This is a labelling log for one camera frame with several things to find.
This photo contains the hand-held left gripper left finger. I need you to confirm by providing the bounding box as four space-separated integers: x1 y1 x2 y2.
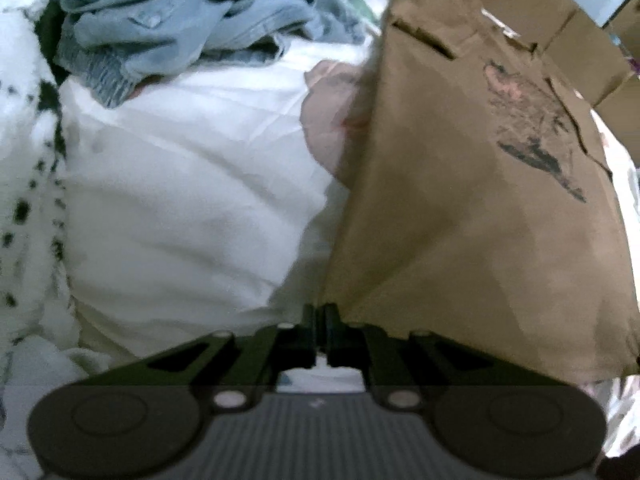
107 305 317 409

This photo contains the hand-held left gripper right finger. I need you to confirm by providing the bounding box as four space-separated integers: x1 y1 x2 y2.
318 304 566 409

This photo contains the brown printed t-shirt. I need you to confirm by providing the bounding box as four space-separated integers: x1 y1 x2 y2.
322 0 640 386

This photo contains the cream bear print blanket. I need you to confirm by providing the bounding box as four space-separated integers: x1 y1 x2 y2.
55 0 640 480

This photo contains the light blue sweater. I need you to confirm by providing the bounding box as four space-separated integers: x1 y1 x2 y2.
55 0 368 108

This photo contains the white black spotted fleece blanket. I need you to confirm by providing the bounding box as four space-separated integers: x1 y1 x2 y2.
0 0 116 480

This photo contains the folded brown cardboard sheet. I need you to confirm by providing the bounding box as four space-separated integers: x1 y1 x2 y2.
450 0 640 166

